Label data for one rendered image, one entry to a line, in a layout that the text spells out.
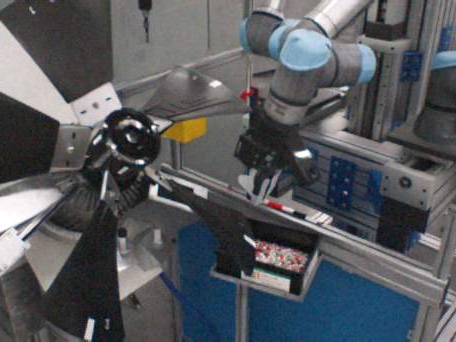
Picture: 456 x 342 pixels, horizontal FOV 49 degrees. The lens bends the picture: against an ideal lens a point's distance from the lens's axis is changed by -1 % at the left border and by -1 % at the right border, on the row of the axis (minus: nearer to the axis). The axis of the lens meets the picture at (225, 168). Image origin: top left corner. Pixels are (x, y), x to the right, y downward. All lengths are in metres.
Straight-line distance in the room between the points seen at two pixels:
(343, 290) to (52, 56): 0.92
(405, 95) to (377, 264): 0.61
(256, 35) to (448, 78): 0.63
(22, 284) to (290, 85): 0.82
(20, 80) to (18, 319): 0.58
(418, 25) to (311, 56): 0.83
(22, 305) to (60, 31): 0.68
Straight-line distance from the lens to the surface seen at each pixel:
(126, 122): 0.94
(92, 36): 1.04
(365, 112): 1.70
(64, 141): 0.94
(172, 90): 1.17
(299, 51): 0.83
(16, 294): 1.34
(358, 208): 1.65
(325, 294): 1.45
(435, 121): 1.45
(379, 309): 1.39
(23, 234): 0.94
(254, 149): 0.93
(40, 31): 1.07
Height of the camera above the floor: 1.60
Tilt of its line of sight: 28 degrees down
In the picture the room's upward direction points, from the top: straight up
